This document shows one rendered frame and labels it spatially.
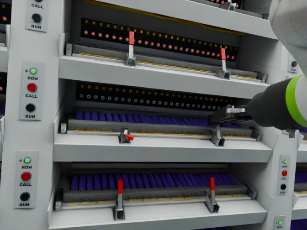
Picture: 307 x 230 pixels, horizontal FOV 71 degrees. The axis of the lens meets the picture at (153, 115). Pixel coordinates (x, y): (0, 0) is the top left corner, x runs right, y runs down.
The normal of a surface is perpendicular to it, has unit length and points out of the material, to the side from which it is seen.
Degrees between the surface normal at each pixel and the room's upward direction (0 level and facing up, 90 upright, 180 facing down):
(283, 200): 90
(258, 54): 90
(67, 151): 109
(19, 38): 90
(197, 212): 19
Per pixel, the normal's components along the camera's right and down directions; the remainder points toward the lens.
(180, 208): 0.17, -0.93
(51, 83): 0.29, 0.04
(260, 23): 0.25, 0.36
